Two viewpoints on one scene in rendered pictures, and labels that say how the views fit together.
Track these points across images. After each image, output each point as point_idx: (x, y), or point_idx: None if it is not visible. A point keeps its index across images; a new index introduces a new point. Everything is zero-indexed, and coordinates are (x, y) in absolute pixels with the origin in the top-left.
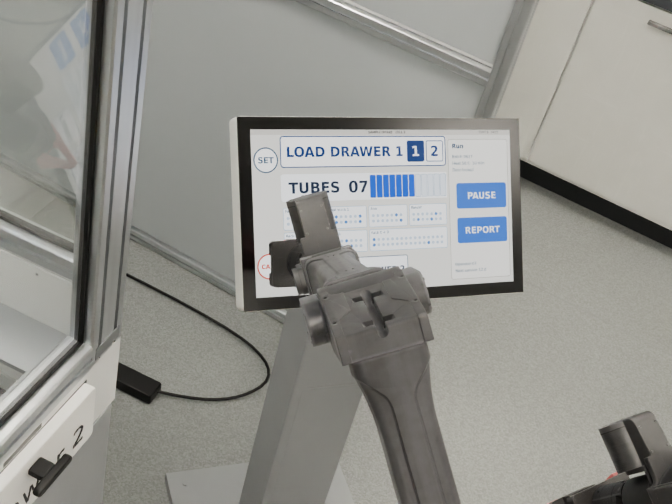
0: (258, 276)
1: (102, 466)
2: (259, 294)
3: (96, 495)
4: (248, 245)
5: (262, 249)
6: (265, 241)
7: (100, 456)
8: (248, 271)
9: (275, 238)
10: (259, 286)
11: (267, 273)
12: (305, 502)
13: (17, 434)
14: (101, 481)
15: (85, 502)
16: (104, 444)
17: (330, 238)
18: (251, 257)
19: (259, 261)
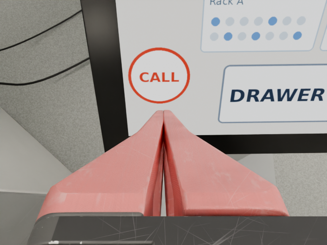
0: (132, 96)
1: (23, 200)
2: (135, 130)
3: (34, 204)
4: (101, 24)
5: (140, 35)
6: (149, 14)
7: (9, 204)
8: (107, 85)
9: (177, 7)
10: (135, 115)
11: (153, 91)
12: (234, 155)
13: None
14: (34, 200)
15: (17, 218)
16: (6, 200)
17: None
18: (112, 54)
19: (133, 64)
